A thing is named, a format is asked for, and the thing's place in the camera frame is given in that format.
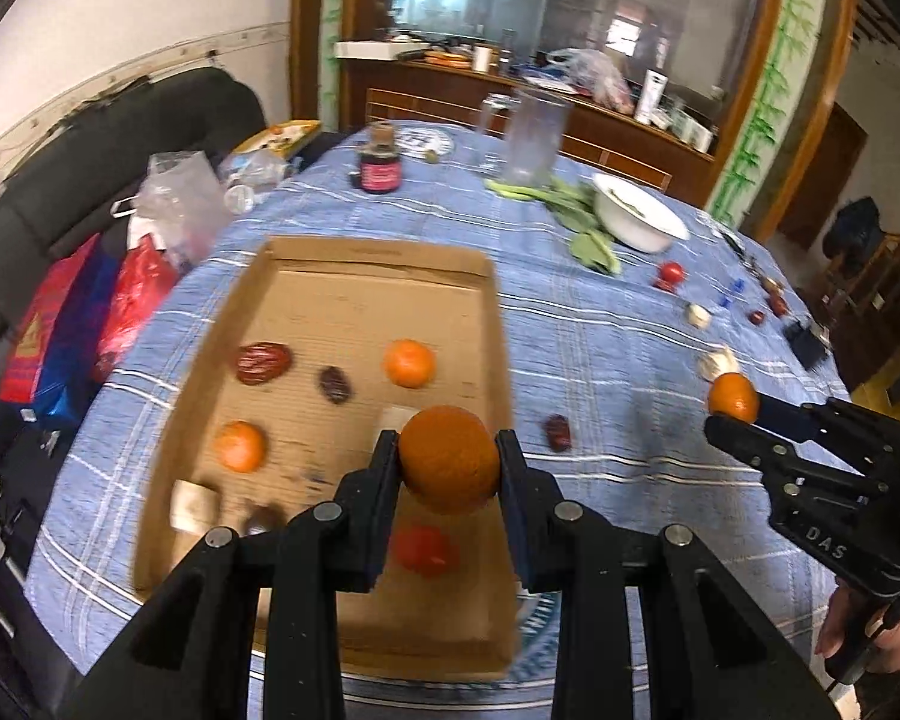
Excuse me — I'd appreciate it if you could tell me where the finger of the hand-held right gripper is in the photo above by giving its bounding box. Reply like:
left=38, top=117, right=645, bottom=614
left=702, top=415, right=891, bottom=501
left=752, top=394, right=900, bottom=467

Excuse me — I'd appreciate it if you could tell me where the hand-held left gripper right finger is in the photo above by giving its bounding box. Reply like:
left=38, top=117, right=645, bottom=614
left=495, top=429, right=833, bottom=720

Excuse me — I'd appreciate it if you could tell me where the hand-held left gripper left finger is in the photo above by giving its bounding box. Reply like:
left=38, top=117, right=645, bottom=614
left=60, top=427, right=402, bottom=720

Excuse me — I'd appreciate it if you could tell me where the orange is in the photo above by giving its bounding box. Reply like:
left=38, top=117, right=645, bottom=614
left=214, top=421, right=267, bottom=474
left=397, top=405, right=500, bottom=516
left=707, top=373, right=761, bottom=425
left=382, top=339, right=437, bottom=389

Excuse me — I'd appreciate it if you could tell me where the dark round plum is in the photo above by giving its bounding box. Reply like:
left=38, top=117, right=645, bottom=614
left=240, top=502, right=290, bottom=539

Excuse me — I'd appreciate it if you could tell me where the small dark red jujube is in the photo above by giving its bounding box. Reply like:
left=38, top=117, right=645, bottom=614
left=316, top=365, right=355, bottom=404

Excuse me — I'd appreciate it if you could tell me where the large sugarcane chunk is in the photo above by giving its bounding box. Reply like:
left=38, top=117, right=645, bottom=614
left=171, top=478, right=222, bottom=537

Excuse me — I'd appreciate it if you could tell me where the wrinkled brown dried jujube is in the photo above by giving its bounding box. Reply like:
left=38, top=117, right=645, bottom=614
left=234, top=341, right=296, bottom=387

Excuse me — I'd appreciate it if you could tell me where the shallow cardboard box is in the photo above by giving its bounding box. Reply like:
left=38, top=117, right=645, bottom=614
left=131, top=235, right=524, bottom=683

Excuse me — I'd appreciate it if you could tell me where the person's right hand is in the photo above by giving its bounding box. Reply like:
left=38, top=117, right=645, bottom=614
left=822, top=585, right=900, bottom=674

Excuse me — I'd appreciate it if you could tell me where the blue plaid tablecloth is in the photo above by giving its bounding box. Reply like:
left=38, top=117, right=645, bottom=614
left=26, top=124, right=852, bottom=720

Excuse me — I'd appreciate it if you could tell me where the dark jacket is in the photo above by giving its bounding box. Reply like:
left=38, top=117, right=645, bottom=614
left=825, top=196, right=886, bottom=263

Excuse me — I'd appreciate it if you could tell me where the white bowl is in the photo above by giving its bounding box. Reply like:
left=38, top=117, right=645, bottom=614
left=592, top=171, right=691, bottom=254

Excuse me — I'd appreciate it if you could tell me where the brown wooden door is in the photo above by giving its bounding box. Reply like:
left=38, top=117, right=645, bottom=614
left=780, top=101, right=867, bottom=248

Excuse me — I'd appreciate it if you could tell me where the green leafy vegetable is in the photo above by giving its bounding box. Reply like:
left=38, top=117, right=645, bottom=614
left=484, top=176, right=622, bottom=275

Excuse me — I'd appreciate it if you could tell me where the red plastic bag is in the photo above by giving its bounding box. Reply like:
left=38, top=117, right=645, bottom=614
left=90, top=236, right=181, bottom=383

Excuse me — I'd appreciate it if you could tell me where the wooden sideboard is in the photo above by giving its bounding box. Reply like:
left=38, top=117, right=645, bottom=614
left=337, top=52, right=717, bottom=207

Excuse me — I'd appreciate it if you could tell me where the tall white box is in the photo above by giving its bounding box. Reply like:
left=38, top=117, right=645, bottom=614
left=636, top=69, right=668, bottom=125

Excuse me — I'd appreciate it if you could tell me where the small bottle with red label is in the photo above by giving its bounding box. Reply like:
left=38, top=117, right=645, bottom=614
left=356, top=122, right=404, bottom=196

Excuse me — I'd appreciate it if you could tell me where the clear plastic pitcher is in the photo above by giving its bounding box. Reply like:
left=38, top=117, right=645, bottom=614
left=476, top=86, right=569, bottom=188

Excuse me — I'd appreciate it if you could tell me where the clear plastic bag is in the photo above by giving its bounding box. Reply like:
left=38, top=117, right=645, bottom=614
left=217, top=146, right=293, bottom=203
left=124, top=152, right=230, bottom=271

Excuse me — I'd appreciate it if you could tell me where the red and blue bag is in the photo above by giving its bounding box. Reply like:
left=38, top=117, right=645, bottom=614
left=0, top=232, right=121, bottom=425

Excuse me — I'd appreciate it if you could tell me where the black bag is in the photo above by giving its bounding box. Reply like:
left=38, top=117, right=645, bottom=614
left=0, top=420, right=68, bottom=698

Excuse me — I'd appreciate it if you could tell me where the pink plastic bag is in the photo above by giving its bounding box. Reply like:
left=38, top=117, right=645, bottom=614
left=547, top=49, right=635, bottom=110

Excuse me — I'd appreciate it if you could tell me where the yellow snack packet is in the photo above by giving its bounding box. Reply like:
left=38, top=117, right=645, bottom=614
left=244, top=120, right=322, bottom=162

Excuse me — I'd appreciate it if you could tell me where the black sofa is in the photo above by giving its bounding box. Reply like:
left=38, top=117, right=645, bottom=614
left=0, top=67, right=267, bottom=361

